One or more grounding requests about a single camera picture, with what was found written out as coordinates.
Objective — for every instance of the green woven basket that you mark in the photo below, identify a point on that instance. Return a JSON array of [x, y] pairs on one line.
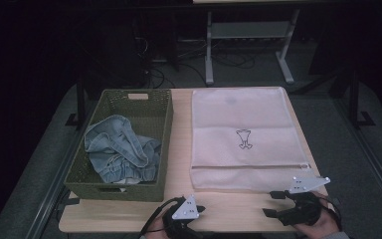
[[146, 109]]

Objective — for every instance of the metal floor rail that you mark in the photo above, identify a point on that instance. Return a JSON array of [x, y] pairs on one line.
[[378, 179], [48, 199]]

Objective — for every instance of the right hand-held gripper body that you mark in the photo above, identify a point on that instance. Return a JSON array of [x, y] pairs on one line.
[[306, 184]]

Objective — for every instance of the white metal desk frame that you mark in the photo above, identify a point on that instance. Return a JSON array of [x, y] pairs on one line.
[[245, 30]]

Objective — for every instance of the person's right hand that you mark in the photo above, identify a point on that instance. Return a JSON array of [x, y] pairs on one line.
[[321, 227]]

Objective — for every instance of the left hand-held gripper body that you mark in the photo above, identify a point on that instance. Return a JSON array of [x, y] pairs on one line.
[[185, 209]]

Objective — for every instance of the black metal stand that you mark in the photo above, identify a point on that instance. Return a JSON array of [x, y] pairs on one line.
[[354, 99], [80, 103]]

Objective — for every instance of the light blue denim pants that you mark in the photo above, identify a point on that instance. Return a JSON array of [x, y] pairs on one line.
[[119, 149]]

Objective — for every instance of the person's left hand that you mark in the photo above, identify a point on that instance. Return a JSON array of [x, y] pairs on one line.
[[155, 229]]

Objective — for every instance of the white mesh laundry bag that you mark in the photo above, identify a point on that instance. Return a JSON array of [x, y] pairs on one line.
[[245, 113]]

